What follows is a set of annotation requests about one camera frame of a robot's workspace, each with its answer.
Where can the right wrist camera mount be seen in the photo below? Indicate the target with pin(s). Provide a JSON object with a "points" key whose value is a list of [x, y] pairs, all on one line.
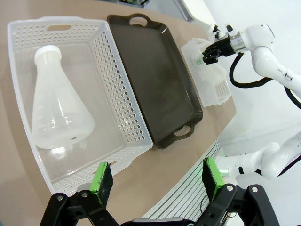
{"points": [[229, 28]]}

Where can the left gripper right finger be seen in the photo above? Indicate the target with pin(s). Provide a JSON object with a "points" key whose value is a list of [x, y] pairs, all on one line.
{"points": [[212, 181]]}

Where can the ribbed aluminium table rail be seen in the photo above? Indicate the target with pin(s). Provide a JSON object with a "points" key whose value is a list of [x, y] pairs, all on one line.
{"points": [[183, 188]]}

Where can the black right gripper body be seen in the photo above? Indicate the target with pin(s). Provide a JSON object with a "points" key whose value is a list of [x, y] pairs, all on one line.
{"points": [[225, 47]]}

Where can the dark brown serving tray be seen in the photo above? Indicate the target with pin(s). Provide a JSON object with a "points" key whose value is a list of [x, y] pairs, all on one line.
{"points": [[152, 77]]}

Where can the translucent plastic Erlenmeyer flask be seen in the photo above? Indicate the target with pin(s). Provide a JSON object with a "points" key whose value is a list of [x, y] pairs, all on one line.
{"points": [[217, 74], [58, 106]]}

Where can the white perforated plastic basket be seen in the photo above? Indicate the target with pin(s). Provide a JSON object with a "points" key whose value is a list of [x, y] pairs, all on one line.
{"points": [[202, 82], [113, 70]]}

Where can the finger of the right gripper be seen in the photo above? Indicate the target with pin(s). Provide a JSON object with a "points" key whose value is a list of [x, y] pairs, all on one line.
{"points": [[211, 49], [210, 59]]}

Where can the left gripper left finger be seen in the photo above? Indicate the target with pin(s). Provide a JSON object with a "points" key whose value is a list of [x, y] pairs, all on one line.
{"points": [[103, 183]]}

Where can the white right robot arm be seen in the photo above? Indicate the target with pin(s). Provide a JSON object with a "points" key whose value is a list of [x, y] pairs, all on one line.
{"points": [[261, 51]]}

